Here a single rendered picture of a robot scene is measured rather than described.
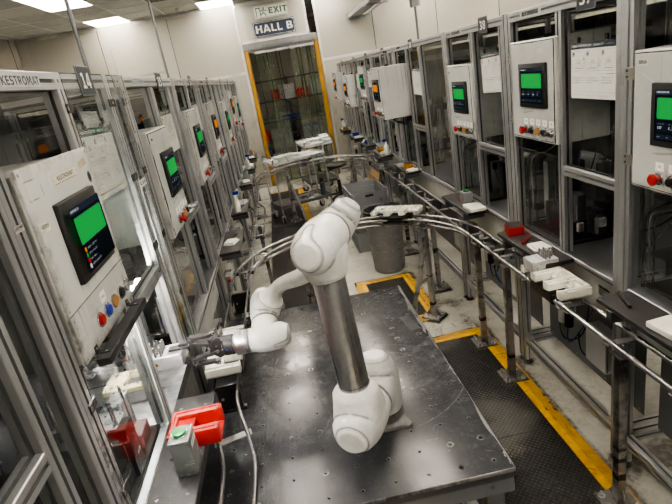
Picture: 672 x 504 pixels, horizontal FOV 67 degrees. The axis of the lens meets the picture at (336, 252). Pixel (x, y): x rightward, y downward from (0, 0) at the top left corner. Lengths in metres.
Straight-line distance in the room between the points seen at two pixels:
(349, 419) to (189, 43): 8.98
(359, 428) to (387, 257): 3.35
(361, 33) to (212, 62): 2.76
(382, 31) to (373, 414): 9.05
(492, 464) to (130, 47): 9.43
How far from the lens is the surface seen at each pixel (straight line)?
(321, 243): 1.38
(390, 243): 4.81
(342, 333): 1.54
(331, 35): 10.08
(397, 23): 10.31
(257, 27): 9.99
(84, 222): 1.41
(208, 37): 10.07
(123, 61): 10.31
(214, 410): 1.76
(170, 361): 1.96
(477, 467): 1.79
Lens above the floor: 1.91
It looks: 19 degrees down
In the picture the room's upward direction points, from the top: 10 degrees counter-clockwise
